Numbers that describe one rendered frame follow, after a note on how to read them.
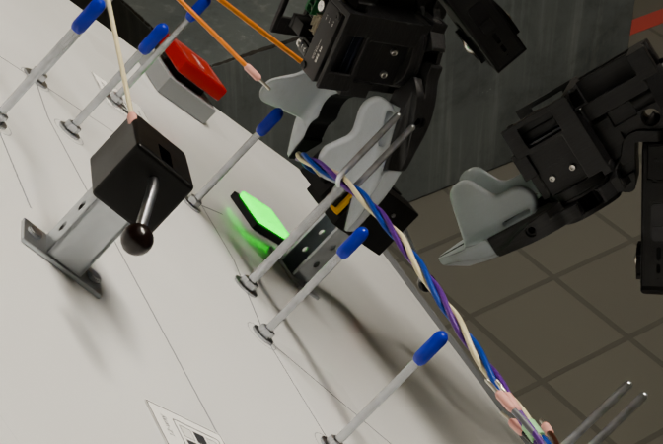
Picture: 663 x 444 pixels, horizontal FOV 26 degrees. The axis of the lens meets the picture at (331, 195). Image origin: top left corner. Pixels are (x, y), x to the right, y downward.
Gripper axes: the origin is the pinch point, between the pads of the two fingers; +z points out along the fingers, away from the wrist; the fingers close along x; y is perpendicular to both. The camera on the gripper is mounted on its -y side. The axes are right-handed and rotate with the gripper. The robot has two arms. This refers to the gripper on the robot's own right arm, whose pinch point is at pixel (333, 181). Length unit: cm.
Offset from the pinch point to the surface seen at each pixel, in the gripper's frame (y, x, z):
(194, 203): 9.3, -0.6, 3.0
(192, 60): -1.2, -23.6, 4.6
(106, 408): 29.7, 28.3, -6.3
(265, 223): 0.6, -4.1, 6.6
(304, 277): -0.3, 1.2, 7.3
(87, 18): 23.8, 4.8, -11.7
